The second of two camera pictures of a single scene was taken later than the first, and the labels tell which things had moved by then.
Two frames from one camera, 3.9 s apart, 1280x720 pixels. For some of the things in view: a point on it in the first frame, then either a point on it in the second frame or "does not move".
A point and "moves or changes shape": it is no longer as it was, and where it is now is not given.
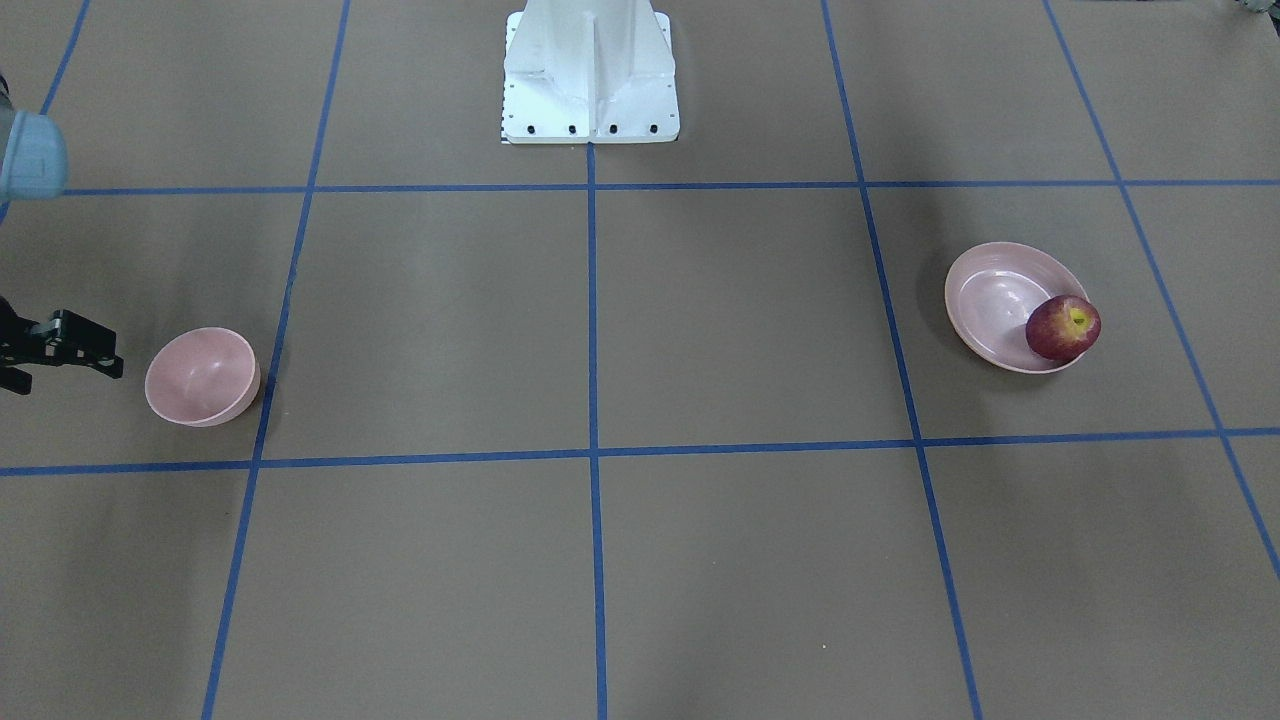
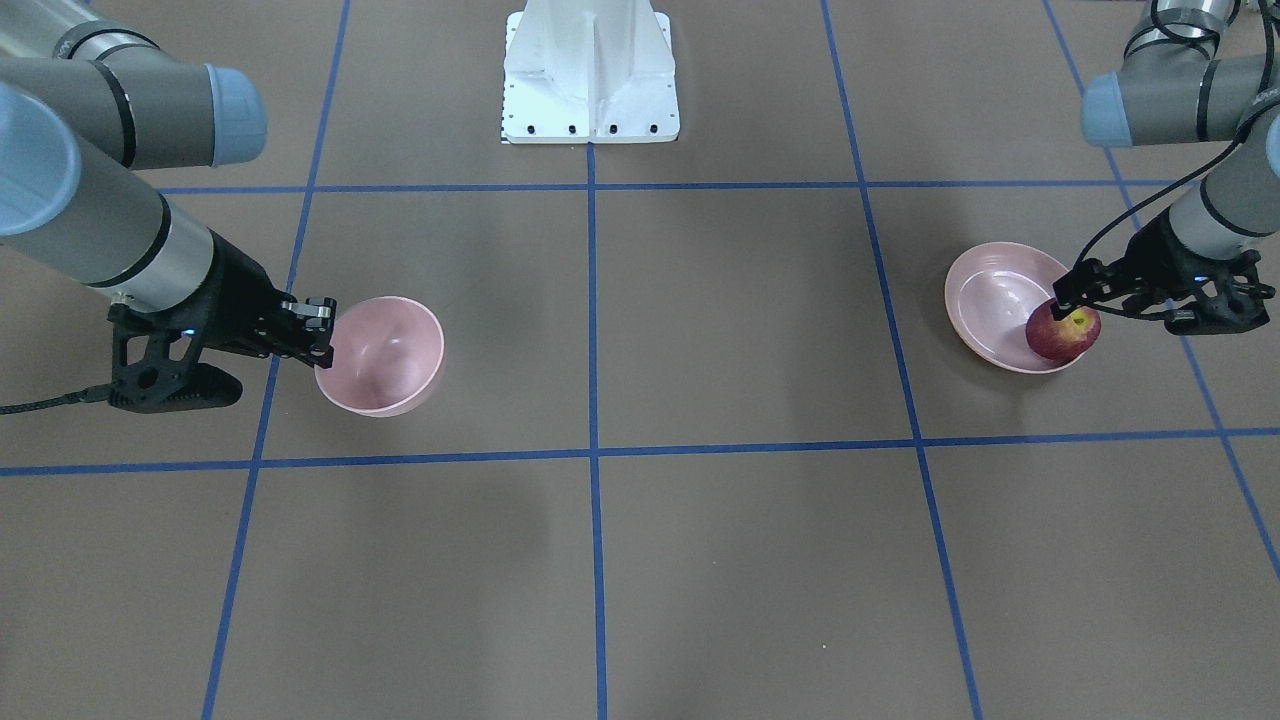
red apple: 1063,328 does not move
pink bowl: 203,377 moves or changes shape
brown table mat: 666,430 does not move
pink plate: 991,291 does not move
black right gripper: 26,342 → 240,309
